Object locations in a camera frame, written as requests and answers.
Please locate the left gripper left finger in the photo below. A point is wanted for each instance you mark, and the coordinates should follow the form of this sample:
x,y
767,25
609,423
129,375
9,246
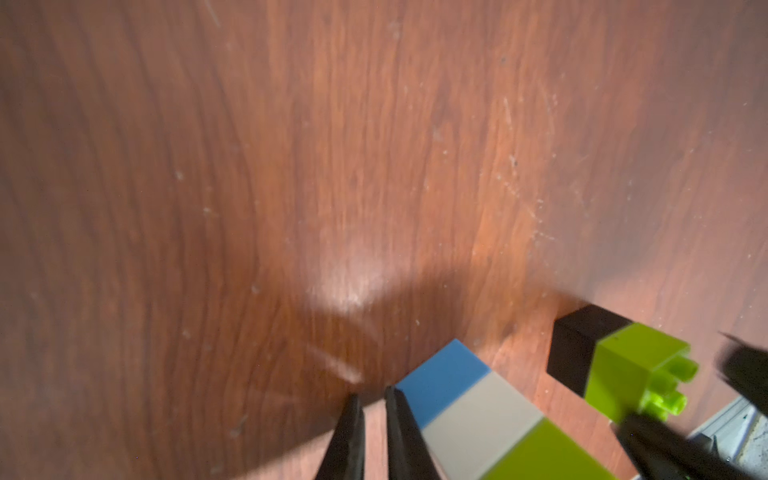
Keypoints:
x,y
344,458

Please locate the white lego brick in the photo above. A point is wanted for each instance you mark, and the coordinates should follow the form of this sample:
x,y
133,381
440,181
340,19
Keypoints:
x,y
469,437

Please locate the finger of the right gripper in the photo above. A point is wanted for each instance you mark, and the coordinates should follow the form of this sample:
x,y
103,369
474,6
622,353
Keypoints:
x,y
744,368

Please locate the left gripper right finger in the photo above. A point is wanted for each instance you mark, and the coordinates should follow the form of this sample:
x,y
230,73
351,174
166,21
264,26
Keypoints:
x,y
408,455

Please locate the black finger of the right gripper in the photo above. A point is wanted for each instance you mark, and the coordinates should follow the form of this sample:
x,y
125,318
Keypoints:
x,y
659,452

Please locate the green lego brick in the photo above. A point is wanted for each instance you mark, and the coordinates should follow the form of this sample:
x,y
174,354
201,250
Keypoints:
x,y
638,369

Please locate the black lego brick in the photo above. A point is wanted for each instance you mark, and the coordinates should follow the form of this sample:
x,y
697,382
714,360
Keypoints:
x,y
574,342

